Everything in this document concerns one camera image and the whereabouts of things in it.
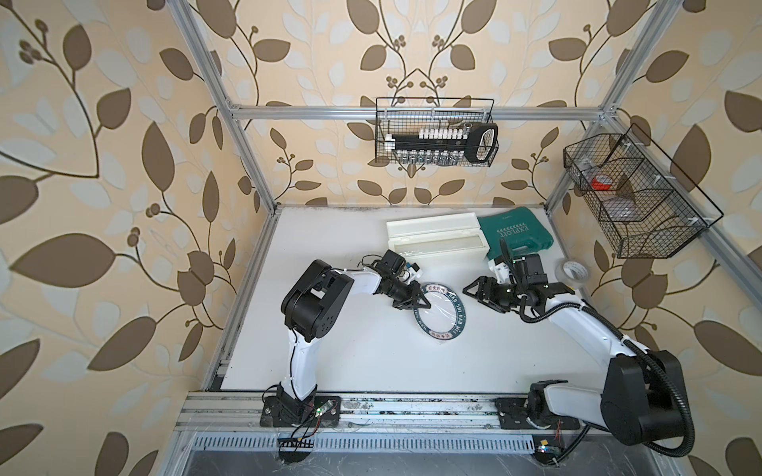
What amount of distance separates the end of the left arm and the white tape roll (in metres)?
0.48

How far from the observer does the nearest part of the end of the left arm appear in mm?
839

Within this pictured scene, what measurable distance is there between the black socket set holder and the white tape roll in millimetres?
467

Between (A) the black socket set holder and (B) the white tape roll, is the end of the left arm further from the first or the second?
(B) the white tape roll

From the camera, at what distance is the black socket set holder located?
0.82m
